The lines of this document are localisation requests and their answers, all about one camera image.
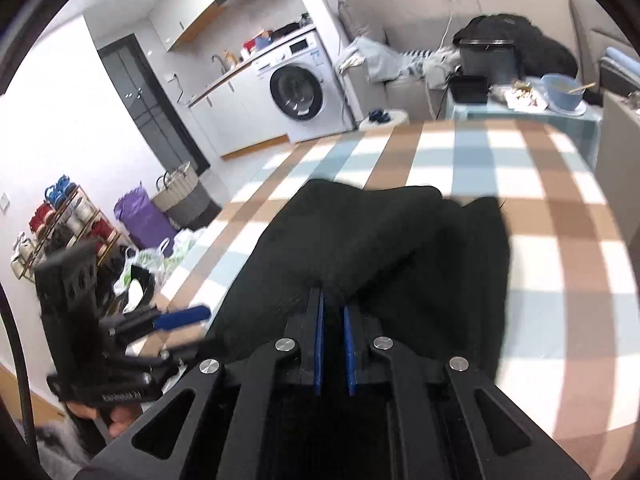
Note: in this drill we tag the plate with food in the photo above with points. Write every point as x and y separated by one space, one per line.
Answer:
525 95

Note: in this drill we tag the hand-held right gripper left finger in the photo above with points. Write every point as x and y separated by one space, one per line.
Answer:
320 340

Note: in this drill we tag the light blue pillow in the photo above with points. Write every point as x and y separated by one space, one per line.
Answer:
622 59

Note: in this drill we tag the woven laundry basket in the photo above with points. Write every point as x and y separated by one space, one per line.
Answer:
182 195

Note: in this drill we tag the blue bowl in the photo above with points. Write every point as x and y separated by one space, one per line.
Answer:
562 95

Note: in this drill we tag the dark door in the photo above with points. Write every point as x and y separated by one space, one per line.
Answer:
145 105

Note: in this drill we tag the light grey hoodie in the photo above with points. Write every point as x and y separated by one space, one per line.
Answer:
385 60

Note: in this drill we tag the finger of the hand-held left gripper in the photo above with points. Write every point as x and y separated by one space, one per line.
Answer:
182 316
150 362

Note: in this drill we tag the checkered tablecloth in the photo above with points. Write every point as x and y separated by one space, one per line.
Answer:
550 260

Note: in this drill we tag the dark blue socks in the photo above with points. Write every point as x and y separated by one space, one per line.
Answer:
380 116

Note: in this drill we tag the white round stool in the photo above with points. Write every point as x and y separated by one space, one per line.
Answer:
387 121

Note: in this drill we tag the person's left hand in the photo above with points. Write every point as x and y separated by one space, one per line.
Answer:
120 420

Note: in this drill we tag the beige sofa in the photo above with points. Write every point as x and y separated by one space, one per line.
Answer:
605 20

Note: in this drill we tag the black jacket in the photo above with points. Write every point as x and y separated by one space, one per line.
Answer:
540 50

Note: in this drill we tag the grey cushion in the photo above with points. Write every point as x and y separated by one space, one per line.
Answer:
350 22

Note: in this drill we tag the small black tray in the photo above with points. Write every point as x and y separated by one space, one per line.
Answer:
468 90

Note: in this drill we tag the white base cabinet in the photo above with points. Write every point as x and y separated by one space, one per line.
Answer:
235 115

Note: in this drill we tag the beige side cabinet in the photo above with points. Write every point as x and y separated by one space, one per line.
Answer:
617 140

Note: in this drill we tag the shoe rack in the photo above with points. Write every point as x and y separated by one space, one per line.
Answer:
65 220

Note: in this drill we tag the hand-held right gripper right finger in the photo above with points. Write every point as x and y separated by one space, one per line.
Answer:
349 345

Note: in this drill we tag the white washing machine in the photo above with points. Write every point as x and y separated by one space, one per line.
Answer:
300 95

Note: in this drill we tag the purple bag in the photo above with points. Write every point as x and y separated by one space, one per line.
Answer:
142 220

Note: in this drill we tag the white wall cabinet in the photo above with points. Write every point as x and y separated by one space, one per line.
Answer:
190 10

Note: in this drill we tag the metal faucet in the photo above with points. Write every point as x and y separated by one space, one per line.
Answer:
217 62

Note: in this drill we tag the pale grey garment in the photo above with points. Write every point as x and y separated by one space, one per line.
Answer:
442 67

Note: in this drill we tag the teal checked side table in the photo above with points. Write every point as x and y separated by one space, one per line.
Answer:
500 112

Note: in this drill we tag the black knit shirt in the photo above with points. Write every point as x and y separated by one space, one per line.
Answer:
375 240

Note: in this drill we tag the white plastic bag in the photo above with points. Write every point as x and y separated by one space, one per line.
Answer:
175 250

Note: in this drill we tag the person's left forearm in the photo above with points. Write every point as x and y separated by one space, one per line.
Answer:
55 450

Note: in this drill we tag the black storage box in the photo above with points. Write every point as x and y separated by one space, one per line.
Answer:
487 62

